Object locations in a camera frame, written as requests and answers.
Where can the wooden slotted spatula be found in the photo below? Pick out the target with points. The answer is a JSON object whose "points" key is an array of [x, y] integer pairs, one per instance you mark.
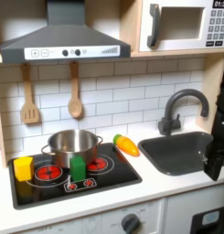
{"points": [[29, 100]]}

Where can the black stove top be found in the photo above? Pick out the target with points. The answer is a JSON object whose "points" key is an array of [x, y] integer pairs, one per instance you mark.
{"points": [[116, 176]]}

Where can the dark grey tap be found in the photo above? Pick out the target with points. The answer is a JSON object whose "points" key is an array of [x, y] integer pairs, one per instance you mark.
{"points": [[177, 112]]}

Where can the wooden spoon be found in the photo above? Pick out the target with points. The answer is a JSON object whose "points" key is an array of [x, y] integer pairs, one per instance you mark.
{"points": [[75, 97]]}

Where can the toy carrot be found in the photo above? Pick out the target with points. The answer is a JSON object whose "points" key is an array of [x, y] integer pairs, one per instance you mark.
{"points": [[127, 145]]}

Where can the yellow block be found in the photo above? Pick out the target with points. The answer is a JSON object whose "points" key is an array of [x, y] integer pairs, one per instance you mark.
{"points": [[23, 168]]}

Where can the green block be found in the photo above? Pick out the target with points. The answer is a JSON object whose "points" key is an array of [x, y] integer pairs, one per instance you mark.
{"points": [[77, 167]]}

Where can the black dishwasher panel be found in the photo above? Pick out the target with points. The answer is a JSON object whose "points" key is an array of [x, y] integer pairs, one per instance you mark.
{"points": [[209, 220]]}

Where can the grey range hood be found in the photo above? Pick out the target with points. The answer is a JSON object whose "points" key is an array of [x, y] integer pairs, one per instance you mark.
{"points": [[65, 39]]}

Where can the white toy microwave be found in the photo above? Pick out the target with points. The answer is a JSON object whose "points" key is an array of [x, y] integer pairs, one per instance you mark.
{"points": [[183, 26]]}

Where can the steel pot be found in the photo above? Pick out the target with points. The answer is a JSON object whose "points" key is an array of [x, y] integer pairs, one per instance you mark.
{"points": [[73, 147]]}

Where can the grey oven knob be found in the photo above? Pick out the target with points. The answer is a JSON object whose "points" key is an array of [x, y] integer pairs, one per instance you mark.
{"points": [[130, 223]]}

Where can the dark grey sink basin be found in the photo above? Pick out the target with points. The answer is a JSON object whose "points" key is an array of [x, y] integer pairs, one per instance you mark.
{"points": [[177, 152]]}

